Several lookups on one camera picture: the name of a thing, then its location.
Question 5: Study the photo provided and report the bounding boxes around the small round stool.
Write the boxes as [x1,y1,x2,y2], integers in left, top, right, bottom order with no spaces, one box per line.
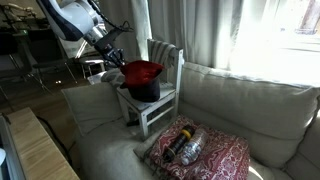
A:
[79,56,105,78]

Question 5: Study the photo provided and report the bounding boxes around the beige sofa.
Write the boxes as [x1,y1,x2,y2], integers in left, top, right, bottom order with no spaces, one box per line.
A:
[76,63,320,180]

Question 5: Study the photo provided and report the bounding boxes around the small white wooden chair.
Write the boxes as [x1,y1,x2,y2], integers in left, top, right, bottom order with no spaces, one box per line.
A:
[117,39,184,139]

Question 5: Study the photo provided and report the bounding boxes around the red patterned cushion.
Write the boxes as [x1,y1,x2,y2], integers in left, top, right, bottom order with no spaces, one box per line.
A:
[149,116,249,180]

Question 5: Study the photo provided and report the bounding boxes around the red hat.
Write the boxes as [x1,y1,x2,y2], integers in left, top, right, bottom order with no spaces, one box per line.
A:
[120,60,164,87]

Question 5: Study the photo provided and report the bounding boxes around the white curtain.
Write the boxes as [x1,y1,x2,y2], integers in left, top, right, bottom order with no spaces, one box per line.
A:
[99,0,320,85]

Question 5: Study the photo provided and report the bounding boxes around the white shopping bag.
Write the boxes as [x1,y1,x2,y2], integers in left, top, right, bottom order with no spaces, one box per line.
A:
[60,38,95,58]

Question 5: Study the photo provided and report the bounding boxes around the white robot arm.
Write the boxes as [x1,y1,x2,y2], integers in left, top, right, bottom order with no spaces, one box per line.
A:
[36,0,133,67]

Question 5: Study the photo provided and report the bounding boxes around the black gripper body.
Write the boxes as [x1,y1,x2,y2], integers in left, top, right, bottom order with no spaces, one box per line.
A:
[94,31,124,67]

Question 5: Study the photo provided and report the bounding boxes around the light wooden table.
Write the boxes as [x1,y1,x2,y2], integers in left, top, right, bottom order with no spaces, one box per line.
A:
[8,108,80,180]

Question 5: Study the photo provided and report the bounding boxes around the black and yellow flashlight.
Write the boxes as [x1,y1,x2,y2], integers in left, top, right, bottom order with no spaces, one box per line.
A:
[162,125,195,162]

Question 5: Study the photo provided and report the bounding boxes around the black office chair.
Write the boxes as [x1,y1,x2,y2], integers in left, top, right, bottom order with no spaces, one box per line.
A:
[19,29,78,94]

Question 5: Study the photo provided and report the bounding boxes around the clear plastic water bottle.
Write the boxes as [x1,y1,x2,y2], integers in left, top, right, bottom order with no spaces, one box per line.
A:
[181,128,208,165]

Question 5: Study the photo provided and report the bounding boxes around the beige throw pillow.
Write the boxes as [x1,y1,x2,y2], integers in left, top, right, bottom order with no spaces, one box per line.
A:
[62,83,122,136]

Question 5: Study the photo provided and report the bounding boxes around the black hat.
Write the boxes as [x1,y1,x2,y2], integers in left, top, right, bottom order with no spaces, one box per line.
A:
[120,79,160,103]

